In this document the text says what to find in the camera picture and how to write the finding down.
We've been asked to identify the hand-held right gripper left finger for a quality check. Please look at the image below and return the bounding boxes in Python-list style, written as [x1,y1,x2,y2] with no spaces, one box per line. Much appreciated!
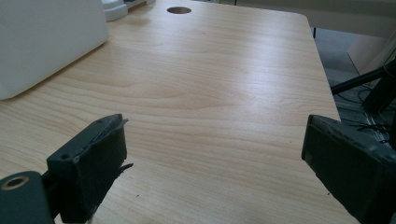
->
[42,113,134,224]

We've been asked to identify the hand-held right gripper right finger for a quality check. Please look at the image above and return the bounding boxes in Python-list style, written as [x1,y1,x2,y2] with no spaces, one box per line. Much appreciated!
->
[301,114,396,224]

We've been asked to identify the black metal stand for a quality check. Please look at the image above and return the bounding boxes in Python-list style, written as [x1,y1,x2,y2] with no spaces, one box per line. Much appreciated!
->
[330,59,396,115]

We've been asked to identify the beige cabinet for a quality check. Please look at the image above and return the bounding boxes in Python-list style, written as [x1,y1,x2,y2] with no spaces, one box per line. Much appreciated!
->
[346,31,396,76]

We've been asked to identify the large white appliance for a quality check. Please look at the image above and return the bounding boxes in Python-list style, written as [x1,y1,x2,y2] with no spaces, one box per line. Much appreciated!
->
[0,0,110,101]

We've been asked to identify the small white device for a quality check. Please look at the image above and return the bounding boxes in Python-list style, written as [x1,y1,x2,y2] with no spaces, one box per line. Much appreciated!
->
[101,0,157,22]

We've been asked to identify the black cables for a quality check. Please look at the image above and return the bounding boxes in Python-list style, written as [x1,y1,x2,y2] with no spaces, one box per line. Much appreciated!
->
[337,87,396,146]

